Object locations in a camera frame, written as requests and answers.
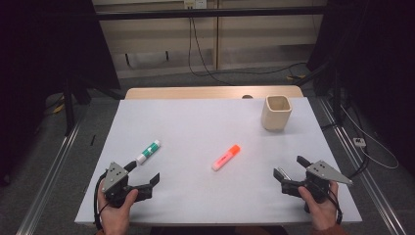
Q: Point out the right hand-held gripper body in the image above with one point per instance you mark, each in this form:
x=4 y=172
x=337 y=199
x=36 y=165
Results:
x=321 y=173

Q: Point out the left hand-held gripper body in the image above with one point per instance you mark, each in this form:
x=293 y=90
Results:
x=114 y=178

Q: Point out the green and white marker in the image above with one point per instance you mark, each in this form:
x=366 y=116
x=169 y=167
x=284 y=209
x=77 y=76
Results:
x=148 y=151

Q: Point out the beige square pen holder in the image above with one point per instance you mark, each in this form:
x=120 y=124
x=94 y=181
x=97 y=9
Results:
x=275 y=120

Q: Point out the orange highlighter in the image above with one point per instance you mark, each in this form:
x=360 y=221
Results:
x=226 y=157

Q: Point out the person's right hand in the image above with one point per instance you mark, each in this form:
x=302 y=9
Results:
x=323 y=213

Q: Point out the person's left hand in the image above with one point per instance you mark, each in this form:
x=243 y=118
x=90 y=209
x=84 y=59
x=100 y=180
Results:
x=117 y=218

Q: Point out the white power adapter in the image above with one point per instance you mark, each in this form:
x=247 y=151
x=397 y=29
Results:
x=359 y=142

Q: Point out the white table mat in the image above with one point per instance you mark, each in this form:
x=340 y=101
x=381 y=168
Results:
x=195 y=130

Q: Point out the black metal stand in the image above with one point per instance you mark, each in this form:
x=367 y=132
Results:
x=336 y=98
x=68 y=111

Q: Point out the yellow floor tape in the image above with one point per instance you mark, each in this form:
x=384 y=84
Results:
x=58 y=108
x=295 y=77

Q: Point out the light wooden table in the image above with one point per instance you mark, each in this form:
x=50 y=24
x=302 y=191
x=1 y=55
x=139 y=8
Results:
x=195 y=93

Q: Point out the beige wooden cabinet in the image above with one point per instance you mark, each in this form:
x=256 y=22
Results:
x=156 y=36

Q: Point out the black curtain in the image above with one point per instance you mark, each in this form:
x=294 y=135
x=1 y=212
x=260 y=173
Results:
x=385 y=49
x=39 y=49

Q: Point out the black horizontal bar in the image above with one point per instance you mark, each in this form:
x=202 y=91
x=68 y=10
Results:
x=212 y=13

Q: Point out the aluminium floor rail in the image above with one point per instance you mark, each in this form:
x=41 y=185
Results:
x=378 y=199
x=49 y=182

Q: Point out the white wall socket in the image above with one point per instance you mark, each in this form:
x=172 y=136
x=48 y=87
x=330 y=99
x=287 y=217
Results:
x=195 y=4

